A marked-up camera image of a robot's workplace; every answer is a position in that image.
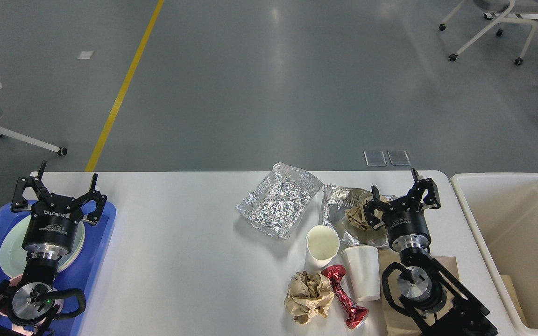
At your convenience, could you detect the flat foil sheet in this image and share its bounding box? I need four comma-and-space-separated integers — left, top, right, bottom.
319, 184, 388, 248

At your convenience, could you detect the white paper cup upright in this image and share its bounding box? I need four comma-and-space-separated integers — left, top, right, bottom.
305, 225, 340, 269

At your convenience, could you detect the beige plastic bin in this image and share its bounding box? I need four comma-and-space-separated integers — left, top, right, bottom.
450, 172, 538, 336

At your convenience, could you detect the brown paper bag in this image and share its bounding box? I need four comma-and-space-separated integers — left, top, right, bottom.
379, 249, 459, 336

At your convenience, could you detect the brown paper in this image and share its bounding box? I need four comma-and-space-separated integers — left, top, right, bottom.
345, 196, 383, 231

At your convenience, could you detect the pink ribbed mug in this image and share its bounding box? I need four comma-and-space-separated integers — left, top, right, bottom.
0, 275, 64, 336

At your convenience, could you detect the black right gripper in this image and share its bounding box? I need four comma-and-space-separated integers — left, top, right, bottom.
363, 168, 441, 253

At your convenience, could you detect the red foil wrapper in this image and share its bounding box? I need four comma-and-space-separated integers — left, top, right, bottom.
320, 264, 369, 329

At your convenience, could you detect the mint green plate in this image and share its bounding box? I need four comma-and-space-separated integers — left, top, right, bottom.
0, 216, 85, 278

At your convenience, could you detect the white paper cup inverted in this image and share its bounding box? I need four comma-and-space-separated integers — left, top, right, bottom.
341, 246, 382, 302

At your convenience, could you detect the crumpled brown paper ball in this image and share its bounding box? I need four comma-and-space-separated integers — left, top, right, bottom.
284, 272, 334, 325

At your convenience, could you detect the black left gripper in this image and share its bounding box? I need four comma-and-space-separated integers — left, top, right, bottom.
11, 161, 108, 256

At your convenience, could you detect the white rolling chair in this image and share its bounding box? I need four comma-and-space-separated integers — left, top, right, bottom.
449, 0, 538, 66

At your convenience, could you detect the crumpled foil tray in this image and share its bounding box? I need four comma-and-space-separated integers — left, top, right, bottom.
236, 162, 323, 239

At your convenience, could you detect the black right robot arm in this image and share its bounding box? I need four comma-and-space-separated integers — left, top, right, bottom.
362, 168, 499, 336

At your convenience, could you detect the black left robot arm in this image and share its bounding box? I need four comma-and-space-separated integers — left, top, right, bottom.
0, 161, 107, 336

